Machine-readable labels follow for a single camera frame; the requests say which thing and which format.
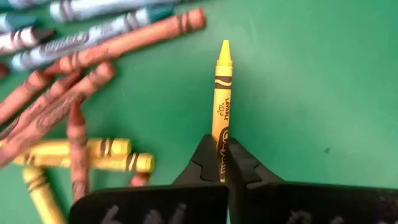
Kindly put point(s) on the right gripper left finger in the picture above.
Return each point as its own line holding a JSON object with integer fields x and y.
{"x": 140, "y": 205}

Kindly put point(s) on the grey crayon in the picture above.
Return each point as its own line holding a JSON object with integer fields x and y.
{"x": 21, "y": 39}

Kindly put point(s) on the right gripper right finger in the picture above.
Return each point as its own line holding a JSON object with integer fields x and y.
{"x": 311, "y": 205}

